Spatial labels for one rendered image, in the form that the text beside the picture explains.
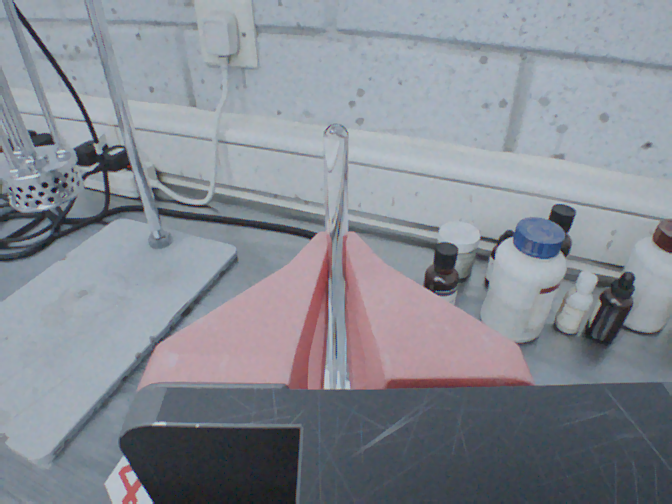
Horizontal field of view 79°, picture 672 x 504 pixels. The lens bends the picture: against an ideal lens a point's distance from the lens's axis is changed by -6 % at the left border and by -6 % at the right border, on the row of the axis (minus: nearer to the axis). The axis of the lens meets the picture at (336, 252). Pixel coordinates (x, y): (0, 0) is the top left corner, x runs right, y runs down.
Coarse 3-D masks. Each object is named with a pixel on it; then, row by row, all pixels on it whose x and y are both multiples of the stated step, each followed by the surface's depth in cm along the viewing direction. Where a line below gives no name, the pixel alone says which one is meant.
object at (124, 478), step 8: (128, 464) 30; (120, 472) 30; (128, 472) 30; (112, 480) 30; (120, 480) 30; (128, 480) 30; (136, 480) 29; (120, 488) 30; (128, 488) 29; (136, 488) 29; (120, 496) 29; (128, 496) 29; (136, 496) 29; (144, 496) 28
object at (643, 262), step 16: (640, 240) 41; (656, 240) 39; (640, 256) 40; (656, 256) 39; (640, 272) 40; (656, 272) 39; (640, 288) 40; (656, 288) 39; (640, 304) 41; (656, 304) 40; (640, 320) 42; (656, 320) 41
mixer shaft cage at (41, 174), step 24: (24, 48) 31; (0, 72) 31; (0, 96) 34; (48, 120) 35; (0, 144) 32; (24, 144) 35; (0, 168) 35; (24, 168) 35; (48, 168) 35; (72, 168) 37; (24, 192) 35; (48, 192) 35; (72, 192) 37
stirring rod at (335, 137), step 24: (336, 144) 10; (336, 168) 10; (336, 192) 11; (336, 216) 11; (336, 240) 11; (336, 264) 12; (336, 288) 12; (336, 312) 13; (336, 336) 13; (336, 360) 14; (336, 384) 15
